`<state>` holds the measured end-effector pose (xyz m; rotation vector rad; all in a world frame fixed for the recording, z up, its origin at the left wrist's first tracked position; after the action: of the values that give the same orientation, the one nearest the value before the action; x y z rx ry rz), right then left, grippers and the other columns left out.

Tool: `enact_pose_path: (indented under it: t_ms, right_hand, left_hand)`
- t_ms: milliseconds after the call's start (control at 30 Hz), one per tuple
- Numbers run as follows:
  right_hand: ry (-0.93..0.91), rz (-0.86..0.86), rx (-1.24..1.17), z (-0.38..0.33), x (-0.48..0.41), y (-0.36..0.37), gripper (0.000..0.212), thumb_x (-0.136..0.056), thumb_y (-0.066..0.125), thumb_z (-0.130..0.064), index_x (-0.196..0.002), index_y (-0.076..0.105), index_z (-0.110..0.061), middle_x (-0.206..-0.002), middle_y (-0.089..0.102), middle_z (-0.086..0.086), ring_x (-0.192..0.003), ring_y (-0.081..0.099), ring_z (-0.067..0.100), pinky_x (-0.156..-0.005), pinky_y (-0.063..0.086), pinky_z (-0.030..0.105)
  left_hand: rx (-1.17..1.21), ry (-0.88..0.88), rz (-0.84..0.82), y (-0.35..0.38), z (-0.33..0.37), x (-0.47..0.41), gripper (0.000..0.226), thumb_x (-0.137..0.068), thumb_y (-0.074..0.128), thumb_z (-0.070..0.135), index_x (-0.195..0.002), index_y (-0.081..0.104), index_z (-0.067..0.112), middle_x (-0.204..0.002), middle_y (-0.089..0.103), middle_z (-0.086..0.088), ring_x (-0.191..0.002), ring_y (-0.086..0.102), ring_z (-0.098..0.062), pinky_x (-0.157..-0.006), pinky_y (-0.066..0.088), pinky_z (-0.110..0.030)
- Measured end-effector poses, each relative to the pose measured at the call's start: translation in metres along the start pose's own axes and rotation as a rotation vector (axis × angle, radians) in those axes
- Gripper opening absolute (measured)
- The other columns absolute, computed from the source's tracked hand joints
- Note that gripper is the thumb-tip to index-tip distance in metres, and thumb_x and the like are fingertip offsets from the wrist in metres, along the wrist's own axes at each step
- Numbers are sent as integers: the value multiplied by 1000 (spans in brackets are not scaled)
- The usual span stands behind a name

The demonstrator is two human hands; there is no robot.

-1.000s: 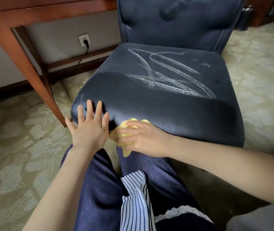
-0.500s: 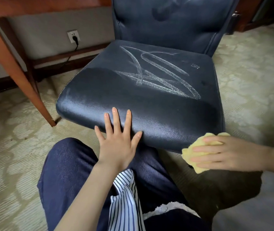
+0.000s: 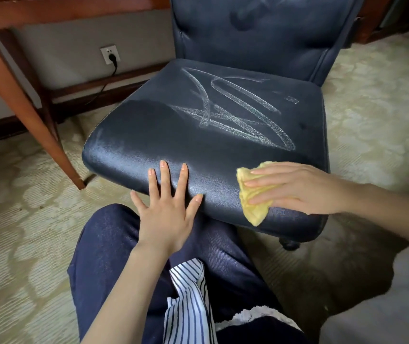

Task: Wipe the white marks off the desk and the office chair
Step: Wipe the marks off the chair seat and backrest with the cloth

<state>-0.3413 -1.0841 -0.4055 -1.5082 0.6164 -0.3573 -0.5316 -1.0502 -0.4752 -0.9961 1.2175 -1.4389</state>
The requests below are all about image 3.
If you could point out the black leather chair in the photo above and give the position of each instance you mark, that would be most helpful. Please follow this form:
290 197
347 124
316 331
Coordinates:
208 175

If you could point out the person's left hand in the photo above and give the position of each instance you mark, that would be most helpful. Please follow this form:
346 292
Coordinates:
165 222

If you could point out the person's left forearm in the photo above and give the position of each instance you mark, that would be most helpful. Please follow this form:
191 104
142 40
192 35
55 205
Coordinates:
125 300

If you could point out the small white power socket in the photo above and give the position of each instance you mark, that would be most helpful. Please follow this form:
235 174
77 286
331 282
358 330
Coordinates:
107 50

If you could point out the blue striped white apron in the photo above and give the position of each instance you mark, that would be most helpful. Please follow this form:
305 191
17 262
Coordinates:
186 304

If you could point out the person's right forearm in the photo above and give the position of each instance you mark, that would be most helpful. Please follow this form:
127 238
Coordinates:
394 214

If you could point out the red-brown wooden table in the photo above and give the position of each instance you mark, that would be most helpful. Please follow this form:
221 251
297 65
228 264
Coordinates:
28 114

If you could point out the white bed sheet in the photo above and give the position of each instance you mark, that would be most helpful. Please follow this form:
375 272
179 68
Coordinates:
398 311

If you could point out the navy dress with white trim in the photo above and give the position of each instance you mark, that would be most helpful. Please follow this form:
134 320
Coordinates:
107 247

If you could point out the yellow cleaning cloth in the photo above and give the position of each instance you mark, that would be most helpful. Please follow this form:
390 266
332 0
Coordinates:
253 213

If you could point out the person's right hand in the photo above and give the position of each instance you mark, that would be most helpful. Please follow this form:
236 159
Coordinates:
308 189

